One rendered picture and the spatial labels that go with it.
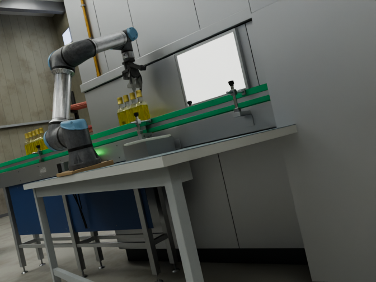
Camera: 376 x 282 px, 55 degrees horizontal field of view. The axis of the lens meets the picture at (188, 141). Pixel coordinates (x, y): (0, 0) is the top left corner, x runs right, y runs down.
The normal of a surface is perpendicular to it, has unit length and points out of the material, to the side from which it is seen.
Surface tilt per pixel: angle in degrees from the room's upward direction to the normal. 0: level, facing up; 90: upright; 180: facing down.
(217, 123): 90
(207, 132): 90
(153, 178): 90
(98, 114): 90
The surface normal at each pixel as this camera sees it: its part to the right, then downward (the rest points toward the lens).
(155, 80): -0.58, 0.12
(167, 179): -0.76, 0.17
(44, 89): 0.61, -0.15
